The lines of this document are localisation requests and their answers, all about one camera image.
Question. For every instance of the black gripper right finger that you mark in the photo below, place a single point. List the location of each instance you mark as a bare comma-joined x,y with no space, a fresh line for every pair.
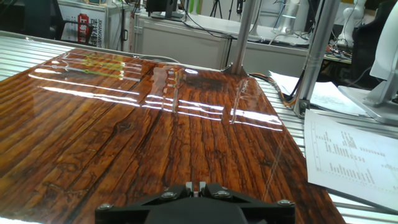
261,208

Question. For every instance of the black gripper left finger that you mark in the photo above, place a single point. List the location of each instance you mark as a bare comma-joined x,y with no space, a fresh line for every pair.
133,208

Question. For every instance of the brown wood grain board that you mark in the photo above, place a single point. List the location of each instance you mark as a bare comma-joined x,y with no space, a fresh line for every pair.
124,140

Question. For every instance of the printed paper sheet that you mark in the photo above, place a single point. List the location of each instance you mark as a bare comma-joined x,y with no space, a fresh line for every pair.
351,155

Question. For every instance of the white paper sheet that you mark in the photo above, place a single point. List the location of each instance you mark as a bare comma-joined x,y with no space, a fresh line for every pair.
329,96

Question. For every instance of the grey metal cabinet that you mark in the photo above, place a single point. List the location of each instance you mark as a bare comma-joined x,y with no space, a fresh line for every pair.
180,43
270,59

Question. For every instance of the white monitor with stand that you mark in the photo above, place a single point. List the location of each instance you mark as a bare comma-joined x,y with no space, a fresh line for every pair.
385,102

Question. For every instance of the white sign with red print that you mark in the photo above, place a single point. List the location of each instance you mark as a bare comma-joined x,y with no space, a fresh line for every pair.
71,31

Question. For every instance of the black office chair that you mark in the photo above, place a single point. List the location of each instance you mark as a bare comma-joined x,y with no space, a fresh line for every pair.
365,46

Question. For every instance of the black device on cabinet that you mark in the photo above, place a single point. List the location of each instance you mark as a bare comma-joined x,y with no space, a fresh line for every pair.
161,6

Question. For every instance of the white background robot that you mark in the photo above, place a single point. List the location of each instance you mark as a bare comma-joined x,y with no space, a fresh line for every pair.
349,18

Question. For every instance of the dark chair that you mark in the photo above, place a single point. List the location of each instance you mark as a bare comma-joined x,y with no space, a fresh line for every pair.
37,15

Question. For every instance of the shiny steel frame bar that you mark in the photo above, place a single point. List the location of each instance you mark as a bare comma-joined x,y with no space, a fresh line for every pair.
320,46

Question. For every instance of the aluminium post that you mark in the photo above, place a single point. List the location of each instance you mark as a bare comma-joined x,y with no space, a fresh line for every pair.
246,31

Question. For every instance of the aluminium frame rail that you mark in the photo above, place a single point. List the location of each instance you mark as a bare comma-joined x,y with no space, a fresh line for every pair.
31,37

